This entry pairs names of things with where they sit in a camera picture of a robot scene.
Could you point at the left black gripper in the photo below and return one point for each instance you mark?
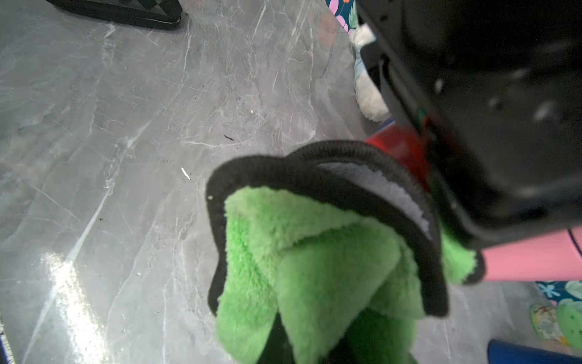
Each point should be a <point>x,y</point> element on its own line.
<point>493,88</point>

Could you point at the red thermos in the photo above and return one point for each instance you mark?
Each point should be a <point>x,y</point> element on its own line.
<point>404,147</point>

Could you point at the green microfiber cloth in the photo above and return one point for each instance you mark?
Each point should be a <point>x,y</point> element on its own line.
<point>332,254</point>

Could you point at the pink thermos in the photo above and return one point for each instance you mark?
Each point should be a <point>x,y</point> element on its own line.
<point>552,257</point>

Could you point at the dark blue thermos left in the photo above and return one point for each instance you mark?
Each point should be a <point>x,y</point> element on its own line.
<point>501,352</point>

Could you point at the white teddy bear plush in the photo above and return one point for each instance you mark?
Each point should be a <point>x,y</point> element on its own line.
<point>368,98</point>

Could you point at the small green toy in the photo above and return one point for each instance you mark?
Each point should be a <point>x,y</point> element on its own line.
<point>560,324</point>

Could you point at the black checkered oval pad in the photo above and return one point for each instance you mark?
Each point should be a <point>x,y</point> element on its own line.
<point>153,14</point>

